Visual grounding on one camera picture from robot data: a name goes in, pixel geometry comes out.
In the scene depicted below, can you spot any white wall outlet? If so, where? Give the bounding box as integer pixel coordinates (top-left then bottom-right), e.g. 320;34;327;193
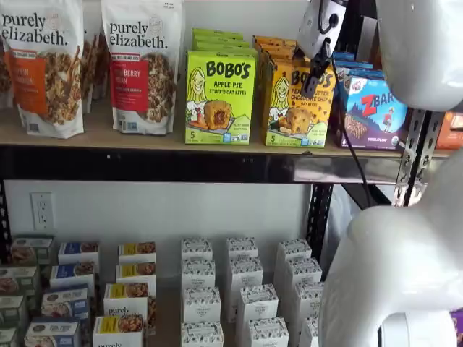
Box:
30;191;55;231

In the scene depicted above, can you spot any blue label granola box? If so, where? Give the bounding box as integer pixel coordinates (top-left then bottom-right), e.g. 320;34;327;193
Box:
49;262;96;290
57;241;101;265
24;317;82;347
40;284;90;320

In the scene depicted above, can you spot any orange Bobo's peanut butter box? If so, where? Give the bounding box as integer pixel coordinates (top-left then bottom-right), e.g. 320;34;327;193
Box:
260;50;313;120
252;35;300;91
257;43;302;109
265;57;336;148

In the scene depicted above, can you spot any orange snack box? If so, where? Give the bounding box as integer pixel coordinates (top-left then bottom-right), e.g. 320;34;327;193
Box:
436;111;463;151

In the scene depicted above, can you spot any green Bobo's apple pie box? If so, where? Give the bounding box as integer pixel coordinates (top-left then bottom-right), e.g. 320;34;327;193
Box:
193;43;259;55
191;27;244;41
192;35;251;50
184;49;257;145

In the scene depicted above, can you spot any white granola bag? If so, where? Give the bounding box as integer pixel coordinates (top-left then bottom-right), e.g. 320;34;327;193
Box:
82;0;111;113
0;34;16;111

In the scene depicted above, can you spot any yellow label granola box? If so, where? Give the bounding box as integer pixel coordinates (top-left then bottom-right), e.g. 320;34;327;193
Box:
117;241;157;265
115;262;158;287
92;314;146;347
103;282;158;321

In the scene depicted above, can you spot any red label granola bag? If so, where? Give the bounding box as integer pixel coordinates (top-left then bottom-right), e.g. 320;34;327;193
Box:
100;0;186;135

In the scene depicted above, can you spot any green label granola box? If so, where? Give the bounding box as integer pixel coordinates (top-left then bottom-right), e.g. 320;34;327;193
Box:
9;236;55;267
0;265;41;298
0;327;19;347
0;295;28;328

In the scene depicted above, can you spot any black metal shelf rack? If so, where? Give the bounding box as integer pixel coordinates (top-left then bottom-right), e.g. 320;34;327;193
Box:
0;0;451;267

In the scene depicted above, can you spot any orange label granola bag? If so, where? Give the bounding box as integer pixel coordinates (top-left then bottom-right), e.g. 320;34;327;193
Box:
0;0;86;140

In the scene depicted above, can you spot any white patterned box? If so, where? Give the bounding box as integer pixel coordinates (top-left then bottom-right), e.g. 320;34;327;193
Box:
286;257;323;286
276;239;313;262
299;316;320;347
182;287;222;324
229;257;265;290
226;236;259;260
180;321;224;347
180;237;214;262
246;317;290;347
236;284;280;321
294;281;326;320
181;259;216;290

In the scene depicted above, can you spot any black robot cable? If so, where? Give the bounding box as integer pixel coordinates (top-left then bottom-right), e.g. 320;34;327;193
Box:
317;0;373;211

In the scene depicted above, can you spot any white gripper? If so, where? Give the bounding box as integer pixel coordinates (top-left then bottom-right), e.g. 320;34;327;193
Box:
293;0;348;98

